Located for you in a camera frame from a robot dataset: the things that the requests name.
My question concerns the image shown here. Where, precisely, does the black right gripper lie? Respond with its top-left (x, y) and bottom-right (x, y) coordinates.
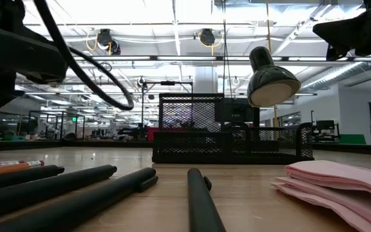
top-left (312, 0), bottom-right (371, 62)

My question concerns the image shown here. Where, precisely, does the black pen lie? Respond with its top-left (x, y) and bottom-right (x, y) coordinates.
top-left (187, 168), bottom-right (227, 232)
top-left (0, 167), bottom-right (159, 232)
top-left (0, 164), bottom-right (118, 223)
top-left (0, 164), bottom-right (66, 191)

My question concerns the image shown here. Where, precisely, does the pink sticky note pad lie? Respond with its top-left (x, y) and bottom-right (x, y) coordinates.
top-left (271, 176), bottom-right (371, 232)
top-left (284, 160), bottom-right (371, 207)

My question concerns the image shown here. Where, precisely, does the black mesh desk organizer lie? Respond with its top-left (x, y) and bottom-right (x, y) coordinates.
top-left (152, 93), bottom-right (314, 164)

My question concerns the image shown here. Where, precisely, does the black framed workstation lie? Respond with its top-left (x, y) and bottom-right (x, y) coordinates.
top-left (28, 110), bottom-right (86, 140)

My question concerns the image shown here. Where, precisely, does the black background robot station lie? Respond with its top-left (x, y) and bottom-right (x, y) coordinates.
top-left (310, 110), bottom-right (341, 143)

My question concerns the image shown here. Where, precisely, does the green mat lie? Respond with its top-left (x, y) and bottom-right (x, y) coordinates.
top-left (339, 133), bottom-right (367, 145)

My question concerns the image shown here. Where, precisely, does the black monitor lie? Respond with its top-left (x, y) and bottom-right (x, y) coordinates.
top-left (222, 97), bottom-right (254, 123)

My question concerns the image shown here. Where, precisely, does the red box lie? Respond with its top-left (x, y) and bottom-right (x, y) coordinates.
top-left (146, 126), bottom-right (160, 142)

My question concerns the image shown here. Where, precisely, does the black ceiling cord reel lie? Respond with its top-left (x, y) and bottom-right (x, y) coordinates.
top-left (198, 28), bottom-right (217, 48)
top-left (95, 28), bottom-right (122, 55)

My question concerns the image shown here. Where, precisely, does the black round camera stand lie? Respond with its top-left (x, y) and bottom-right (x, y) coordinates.
top-left (247, 46), bottom-right (301, 128)

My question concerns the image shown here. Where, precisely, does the black power cable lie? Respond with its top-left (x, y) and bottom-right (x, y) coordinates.
top-left (221, 0), bottom-right (234, 97)

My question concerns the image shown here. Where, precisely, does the black camera stand frame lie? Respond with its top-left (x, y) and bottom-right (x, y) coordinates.
top-left (141, 80), bottom-right (194, 128)

